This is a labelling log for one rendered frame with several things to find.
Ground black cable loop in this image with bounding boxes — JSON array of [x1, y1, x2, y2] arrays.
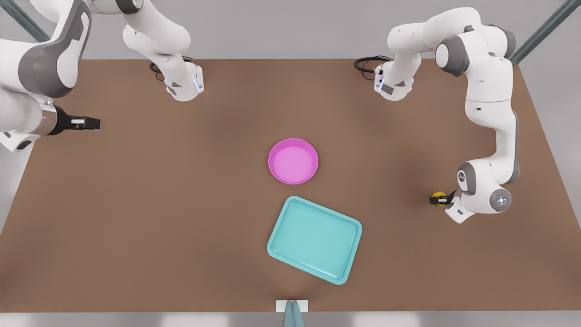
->
[[149, 56, 194, 83], [354, 55, 394, 83]]

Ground pink round plate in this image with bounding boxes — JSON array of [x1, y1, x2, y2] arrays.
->
[[268, 138, 319, 185]]

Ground silver frame post with foot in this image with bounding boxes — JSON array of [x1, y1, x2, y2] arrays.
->
[[276, 299, 309, 327]]

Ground teal rectangular tray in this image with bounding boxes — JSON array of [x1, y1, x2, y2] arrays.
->
[[266, 196, 363, 286]]

